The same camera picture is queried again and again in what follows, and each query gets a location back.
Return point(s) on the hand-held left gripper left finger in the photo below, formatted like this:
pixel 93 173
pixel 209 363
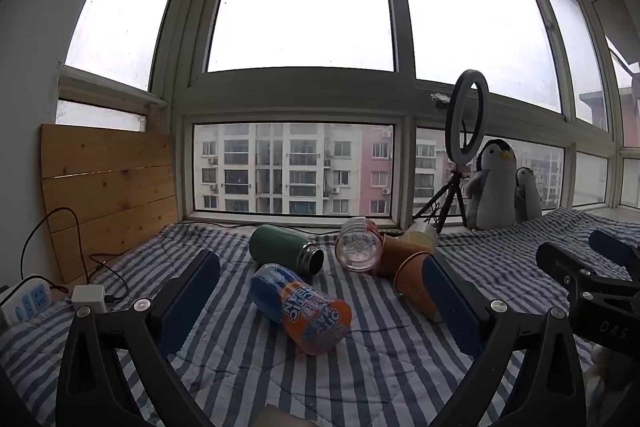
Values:
pixel 189 303

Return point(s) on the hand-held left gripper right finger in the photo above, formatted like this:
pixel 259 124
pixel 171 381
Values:
pixel 452 307

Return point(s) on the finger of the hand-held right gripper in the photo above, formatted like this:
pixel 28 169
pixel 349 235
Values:
pixel 615 247
pixel 565 264

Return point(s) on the brown paper cup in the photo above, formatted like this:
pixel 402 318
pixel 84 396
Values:
pixel 397 254
pixel 415 287

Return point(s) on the pale yellow plastic cup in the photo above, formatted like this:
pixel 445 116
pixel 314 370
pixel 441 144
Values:
pixel 420 237

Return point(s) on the blue orange printed cup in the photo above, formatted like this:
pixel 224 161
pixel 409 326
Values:
pixel 300 307

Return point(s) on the clear pink plastic cup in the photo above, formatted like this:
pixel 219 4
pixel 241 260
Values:
pixel 357 247

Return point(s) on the small penguin plush toy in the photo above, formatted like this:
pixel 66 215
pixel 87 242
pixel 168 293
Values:
pixel 528 197

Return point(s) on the blue white striped blanket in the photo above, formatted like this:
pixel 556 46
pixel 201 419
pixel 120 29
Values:
pixel 380 372

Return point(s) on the white charger adapter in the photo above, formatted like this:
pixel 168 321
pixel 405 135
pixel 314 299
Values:
pixel 90 298

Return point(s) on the large penguin plush toy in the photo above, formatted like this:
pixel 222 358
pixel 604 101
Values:
pixel 492 192

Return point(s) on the green thermos bottle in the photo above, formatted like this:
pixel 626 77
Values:
pixel 280 247

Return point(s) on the black red tripod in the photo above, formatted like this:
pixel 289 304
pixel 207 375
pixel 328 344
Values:
pixel 452 189

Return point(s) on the wooden board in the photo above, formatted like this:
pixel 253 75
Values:
pixel 110 187

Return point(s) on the white power strip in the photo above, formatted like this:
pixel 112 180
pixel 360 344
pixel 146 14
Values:
pixel 25 302

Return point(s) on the grey window frame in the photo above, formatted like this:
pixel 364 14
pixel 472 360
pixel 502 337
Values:
pixel 300 94

